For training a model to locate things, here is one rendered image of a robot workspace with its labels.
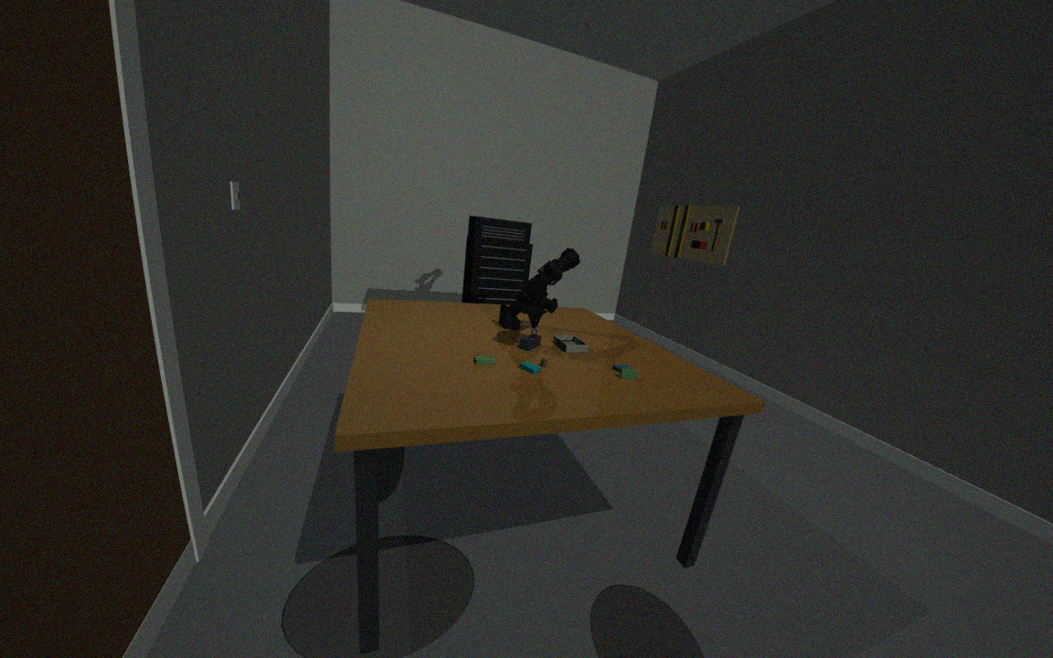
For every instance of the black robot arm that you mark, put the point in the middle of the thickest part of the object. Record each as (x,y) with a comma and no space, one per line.
(552,272)

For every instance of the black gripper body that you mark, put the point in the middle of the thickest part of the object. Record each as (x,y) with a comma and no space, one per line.
(533,308)

